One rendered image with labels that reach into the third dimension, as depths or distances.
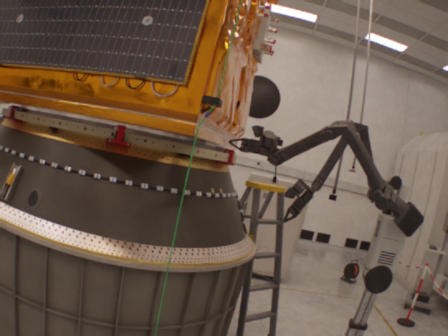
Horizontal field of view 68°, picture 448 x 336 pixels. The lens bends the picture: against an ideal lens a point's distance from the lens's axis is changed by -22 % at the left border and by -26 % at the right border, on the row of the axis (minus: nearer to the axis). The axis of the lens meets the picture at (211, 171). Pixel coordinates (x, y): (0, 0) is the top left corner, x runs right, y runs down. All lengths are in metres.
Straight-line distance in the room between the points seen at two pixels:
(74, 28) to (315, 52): 8.84
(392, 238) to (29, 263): 1.76
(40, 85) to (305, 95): 8.58
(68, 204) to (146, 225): 0.40
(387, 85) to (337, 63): 1.57
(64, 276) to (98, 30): 1.17
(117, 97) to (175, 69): 0.29
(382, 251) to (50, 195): 1.62
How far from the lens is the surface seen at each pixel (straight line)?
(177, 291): 2.04
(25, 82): 2.09
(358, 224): 10.32
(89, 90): 1.85
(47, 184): 1.96
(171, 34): 1.73
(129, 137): 1.97
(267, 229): 5.95
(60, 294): 1.95
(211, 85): 1.73
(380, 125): 10.43
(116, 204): 1.91
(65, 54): 1.92
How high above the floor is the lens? 1.72
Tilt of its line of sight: 3 degrees down
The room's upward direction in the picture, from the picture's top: 13 degrees clockwise
